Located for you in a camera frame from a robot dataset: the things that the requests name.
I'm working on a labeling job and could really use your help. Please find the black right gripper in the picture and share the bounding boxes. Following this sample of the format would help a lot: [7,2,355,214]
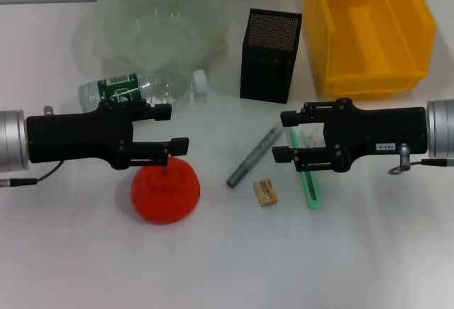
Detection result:
[272,96,428,174]

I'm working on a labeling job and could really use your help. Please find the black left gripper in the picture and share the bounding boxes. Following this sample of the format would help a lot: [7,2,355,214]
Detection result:
[26,99,189,172]

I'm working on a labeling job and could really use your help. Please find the white paper ball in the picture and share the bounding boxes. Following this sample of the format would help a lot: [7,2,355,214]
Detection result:
[306,128,326,149]

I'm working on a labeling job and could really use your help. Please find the clear bottle with green label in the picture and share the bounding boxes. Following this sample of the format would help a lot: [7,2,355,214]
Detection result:
[77,69,208,113]

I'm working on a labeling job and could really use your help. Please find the red-orange fruit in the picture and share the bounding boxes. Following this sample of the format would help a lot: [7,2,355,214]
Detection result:
[130,156,201,225]

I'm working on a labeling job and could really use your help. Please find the grey pen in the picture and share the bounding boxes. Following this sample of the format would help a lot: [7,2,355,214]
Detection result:
[226,120,284,189]

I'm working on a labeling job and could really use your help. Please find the beige eraser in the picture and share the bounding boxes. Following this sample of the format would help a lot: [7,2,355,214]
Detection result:
[253,179,279,208]

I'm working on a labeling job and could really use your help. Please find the mint green utility knife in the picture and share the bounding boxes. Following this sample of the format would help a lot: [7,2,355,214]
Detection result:
[289,126,323,210]

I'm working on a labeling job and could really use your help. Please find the black mesh pen holder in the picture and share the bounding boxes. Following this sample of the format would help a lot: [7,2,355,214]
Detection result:
[239,7,303,104]

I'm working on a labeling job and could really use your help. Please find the pale green glass fruit bowl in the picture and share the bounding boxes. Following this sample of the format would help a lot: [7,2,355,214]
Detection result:
[90,0,231,79]

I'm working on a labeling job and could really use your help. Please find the yellow plastic bin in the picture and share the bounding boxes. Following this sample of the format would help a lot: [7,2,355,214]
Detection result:
[303,0,437,99]

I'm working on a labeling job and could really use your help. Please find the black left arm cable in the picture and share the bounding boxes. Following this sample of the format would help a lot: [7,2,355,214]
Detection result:
[0,162,65,188]

